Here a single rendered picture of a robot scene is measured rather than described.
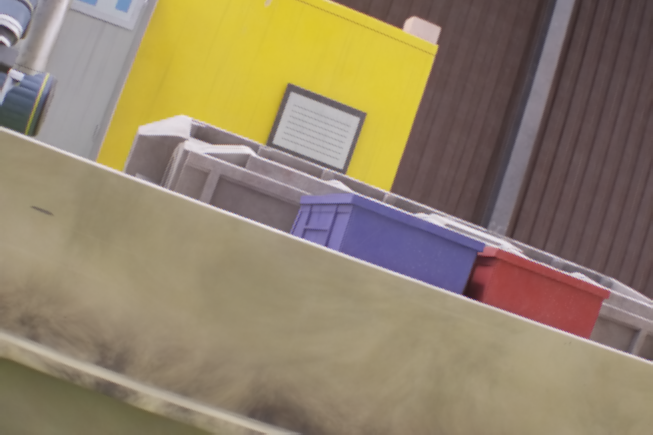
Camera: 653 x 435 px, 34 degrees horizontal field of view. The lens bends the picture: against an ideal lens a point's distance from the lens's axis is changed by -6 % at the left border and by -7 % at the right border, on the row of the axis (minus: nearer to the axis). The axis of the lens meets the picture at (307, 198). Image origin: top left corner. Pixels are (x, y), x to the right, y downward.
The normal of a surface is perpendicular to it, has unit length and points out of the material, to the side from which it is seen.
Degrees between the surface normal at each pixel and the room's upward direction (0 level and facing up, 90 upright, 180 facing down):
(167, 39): 90
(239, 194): 100
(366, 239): 92
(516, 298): 92
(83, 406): 90
